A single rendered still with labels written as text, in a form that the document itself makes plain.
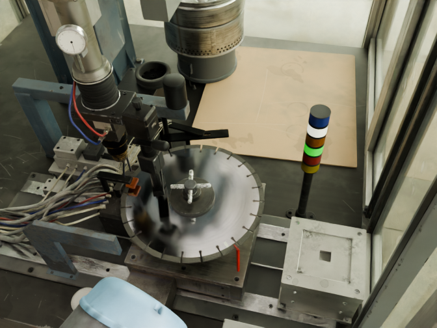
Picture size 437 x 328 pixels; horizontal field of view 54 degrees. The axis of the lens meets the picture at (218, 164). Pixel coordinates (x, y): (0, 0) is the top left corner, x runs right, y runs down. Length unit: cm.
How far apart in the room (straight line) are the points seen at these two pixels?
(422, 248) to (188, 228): 53
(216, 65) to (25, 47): 90
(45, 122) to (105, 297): 100
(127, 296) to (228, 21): 117
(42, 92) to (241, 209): 66
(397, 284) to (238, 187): 46
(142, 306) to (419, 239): 39
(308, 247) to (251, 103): 70
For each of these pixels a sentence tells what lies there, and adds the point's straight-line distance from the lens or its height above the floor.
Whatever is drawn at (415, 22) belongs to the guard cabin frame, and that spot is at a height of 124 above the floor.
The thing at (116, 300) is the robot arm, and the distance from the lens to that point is 46.
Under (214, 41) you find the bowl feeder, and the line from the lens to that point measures 151.
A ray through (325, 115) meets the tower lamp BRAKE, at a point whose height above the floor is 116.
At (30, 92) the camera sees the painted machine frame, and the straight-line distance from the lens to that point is 134.
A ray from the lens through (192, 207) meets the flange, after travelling 102.
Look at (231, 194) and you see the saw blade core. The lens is 105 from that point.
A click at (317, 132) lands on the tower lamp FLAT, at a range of 97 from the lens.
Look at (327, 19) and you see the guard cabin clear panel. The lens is 191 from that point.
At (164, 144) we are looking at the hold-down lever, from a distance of 80.
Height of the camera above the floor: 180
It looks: 50 degrees down
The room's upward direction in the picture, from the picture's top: 4 degrees counter-clockwise
